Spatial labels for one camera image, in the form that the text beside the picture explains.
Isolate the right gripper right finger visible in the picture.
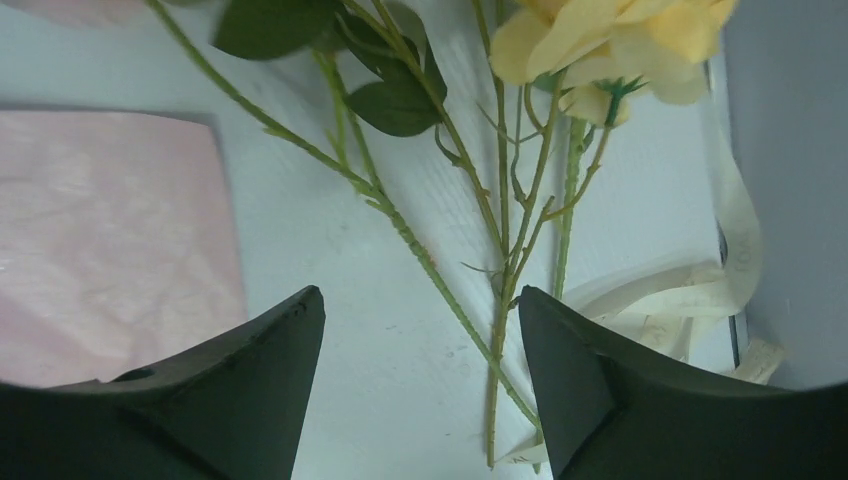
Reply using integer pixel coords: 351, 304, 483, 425
518, 286, 847, 479

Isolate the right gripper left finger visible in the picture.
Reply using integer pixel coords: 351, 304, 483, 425
1, 286, 325, 479

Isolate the pink purple wrapping paper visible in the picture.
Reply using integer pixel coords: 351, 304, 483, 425
1, 1, 248, 388

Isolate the white fake flower stem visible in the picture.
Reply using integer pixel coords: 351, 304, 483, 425
145, 0, 548, 475

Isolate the yellow fake flower stem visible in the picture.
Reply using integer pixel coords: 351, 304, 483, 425
315, 1, 737, 466

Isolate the cream ribbon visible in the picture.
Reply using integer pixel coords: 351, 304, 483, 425
496, 52, 786, 466

